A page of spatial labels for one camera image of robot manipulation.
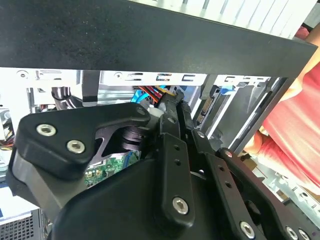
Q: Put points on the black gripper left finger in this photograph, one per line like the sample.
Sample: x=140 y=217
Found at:
x=62 y=125

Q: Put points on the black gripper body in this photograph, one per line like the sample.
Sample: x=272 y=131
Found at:
x=112 y=200

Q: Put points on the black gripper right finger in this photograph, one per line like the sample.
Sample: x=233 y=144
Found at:
x=225 y=180

